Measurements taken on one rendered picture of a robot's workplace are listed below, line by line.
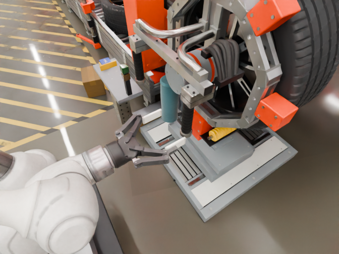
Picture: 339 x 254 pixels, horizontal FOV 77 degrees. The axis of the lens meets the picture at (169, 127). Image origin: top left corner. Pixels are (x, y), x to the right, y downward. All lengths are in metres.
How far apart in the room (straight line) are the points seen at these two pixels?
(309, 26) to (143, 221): 1.22
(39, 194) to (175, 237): 1.03
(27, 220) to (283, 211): 1.39
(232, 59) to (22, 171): 0.78
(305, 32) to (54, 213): 0.72
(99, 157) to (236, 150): 0.98
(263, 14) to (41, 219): 0.66
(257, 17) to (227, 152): 0.89
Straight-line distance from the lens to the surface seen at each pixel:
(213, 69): 0.82
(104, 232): 1.12
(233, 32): 0.88
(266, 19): 0.65
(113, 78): 1.50
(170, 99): 1.00
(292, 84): 0.76
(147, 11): 1.23
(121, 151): 0.60
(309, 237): 1.60
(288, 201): 1.62
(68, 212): 0.42
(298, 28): 0.72
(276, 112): 0.72
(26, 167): 0.92
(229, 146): 1.41
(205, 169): 1.37
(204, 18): 0.81
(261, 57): 0.68
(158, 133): 1.60
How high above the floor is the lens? 1.36
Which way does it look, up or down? 51 degrees down
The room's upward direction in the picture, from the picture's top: straight up
